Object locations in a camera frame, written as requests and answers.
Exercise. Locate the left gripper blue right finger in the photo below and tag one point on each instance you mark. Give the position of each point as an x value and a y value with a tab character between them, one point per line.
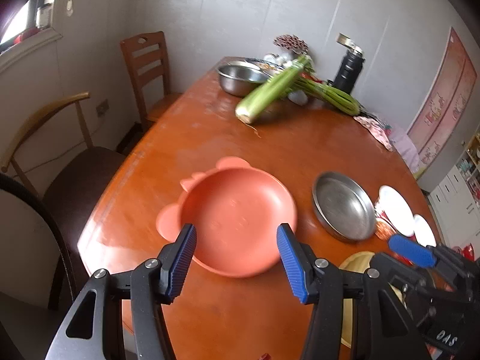
298	261

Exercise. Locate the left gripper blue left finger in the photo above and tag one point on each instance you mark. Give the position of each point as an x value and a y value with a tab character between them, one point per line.
175	261

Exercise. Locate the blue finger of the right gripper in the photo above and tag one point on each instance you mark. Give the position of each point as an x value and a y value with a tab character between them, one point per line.
384	269
415	253

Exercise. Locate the small white bowl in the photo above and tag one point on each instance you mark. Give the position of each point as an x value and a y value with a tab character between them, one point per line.
423	232

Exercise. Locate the yellow wooden plate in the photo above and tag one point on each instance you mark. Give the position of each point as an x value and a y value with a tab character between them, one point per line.
358	263

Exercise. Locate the large white noodle bowl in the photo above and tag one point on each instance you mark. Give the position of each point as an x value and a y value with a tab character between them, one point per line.
392	206

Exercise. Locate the shallow stainless steel pan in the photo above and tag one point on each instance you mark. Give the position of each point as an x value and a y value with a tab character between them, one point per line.
343	208

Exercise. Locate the pink animal-shaped plate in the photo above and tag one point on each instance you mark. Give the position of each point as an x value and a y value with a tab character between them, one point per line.
236	210

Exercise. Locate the white storage cabinet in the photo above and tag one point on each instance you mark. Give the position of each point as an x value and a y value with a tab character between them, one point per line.
455	201

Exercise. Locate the curved-back dark seat chair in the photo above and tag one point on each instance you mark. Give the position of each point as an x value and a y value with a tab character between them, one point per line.
73	194

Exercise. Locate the pink patterned cloth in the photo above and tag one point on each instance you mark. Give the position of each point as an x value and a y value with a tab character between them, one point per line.
376	130

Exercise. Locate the rear celery bunch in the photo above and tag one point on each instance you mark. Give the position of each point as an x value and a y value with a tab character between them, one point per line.
337	98

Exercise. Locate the celery bunch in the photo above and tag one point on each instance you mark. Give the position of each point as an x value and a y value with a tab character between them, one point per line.
250	108
337	98

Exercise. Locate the front celery bunch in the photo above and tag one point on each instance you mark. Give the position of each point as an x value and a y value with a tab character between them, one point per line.
250	108

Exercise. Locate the black thermos flask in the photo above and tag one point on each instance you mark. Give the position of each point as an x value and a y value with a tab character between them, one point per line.
351	65

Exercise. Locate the stainless steel mixing bowl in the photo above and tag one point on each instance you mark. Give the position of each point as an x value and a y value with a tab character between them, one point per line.
240	80

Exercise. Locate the brown wooden slat chair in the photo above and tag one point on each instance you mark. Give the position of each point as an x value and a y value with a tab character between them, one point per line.
146	59

